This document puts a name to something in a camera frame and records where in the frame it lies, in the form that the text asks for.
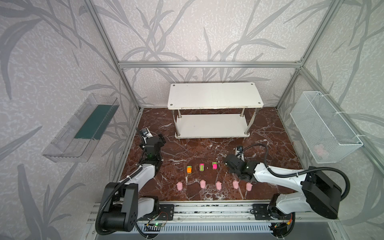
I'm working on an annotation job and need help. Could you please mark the pink toy pig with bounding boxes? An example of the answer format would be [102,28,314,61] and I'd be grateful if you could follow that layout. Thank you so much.
[176,182,183,191]
[200,180,206,189]
[216,181,222,191]
[246,183,253,192]
[232,181,239,190]

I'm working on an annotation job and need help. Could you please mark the pink helmet green toy car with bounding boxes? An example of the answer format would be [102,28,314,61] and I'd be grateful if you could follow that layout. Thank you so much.
[212,162,218,170]

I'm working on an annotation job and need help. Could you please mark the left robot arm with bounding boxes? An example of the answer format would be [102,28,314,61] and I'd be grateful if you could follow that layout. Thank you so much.
[95,134,166,236]

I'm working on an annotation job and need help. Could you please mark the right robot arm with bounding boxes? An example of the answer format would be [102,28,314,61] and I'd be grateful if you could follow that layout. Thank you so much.
[224,154,351,220]

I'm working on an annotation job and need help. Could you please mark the white two-tier shelf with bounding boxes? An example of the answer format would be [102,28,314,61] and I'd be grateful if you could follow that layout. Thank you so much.
[168,82,264,139]

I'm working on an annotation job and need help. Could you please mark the pink toy in basket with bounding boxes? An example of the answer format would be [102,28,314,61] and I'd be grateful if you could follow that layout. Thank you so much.
[314,144,329,159]

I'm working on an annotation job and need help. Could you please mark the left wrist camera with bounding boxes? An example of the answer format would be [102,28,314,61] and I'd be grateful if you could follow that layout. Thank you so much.
[140,128,153,139]

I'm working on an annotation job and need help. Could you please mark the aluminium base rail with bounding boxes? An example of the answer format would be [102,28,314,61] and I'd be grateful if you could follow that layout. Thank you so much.
[86,200,337,224]

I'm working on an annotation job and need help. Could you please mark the clear plastic wall bin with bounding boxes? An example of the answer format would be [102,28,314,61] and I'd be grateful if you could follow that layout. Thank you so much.
[42,94,120,163]

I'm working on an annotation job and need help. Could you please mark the white wire mesh basket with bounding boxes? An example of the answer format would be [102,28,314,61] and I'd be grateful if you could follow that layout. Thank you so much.
[290,91,364,164]

